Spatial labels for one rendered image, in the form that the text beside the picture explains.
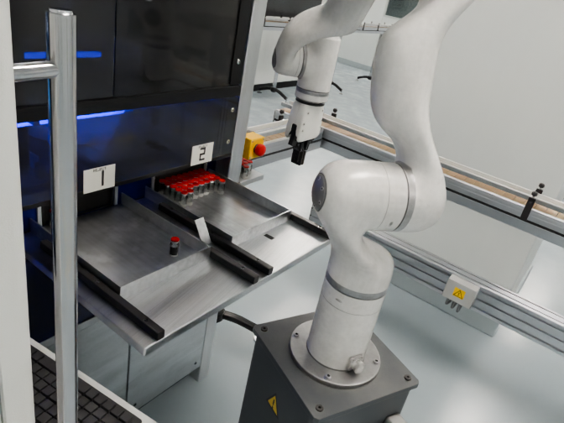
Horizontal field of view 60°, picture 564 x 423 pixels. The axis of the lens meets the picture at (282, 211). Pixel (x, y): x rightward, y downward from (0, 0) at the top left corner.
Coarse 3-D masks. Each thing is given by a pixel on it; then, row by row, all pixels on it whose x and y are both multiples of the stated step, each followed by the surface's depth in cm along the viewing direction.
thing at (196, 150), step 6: (204, 144) 141; (210, 144) 143; (192, 150) 138; (198, 150) 140; (210, 150) 144; (192, 156) 139; (198, 156) 141; (204, 156) 143; (210, 156) 145; (192, 162) 140; (198, 162) 142; (204, 162) 144
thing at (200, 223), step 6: (198, 222) 124; (204, 222) 126; (198, 228) 124; (204, 228) 125; (204, 234) 125; (204, 240) 125; (210, 240) 126; (216, 246) 125; (222, 252) 123; (234, 258) 122
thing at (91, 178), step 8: (96, 168) 114; (104, 168) 116; (112, 168) 118; (88, 176) 113; (96, 176) 115; (104, 176) 117; (112, 176) 119; (88, 184) 114; (96, 184) 116; (104, 184) 118; (112, 184) 120; (88, 192) 115
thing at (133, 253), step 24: (96, 216) 128; (120, 216) 130; (144, 216) 131; (96, 240) 118; (120, 240) 120; (144, 240) 122; (168, 240) 124; (192, 240) 122; (96, 264) 109; (120, 264) 111; (144, 264) 113; (168, 264) 109; (192, 264) 116; (120, 288) 99; (144, 288) 105
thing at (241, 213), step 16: (224, 176) 157; (224, 192) 154; (240, 192) 154; (256, 192) 151; (176, 208) 135; (192, 208) 141; (208, 208) 143; (224, 208) 144; (240, 208) 146; (256, 208) 148; (272, 208) 148; (288, 208) 145; (208, 224) 129; (224, 224) 136; (240, 224) 138; (256, 224) 139; (272, 224) 139; (240, 240) 128
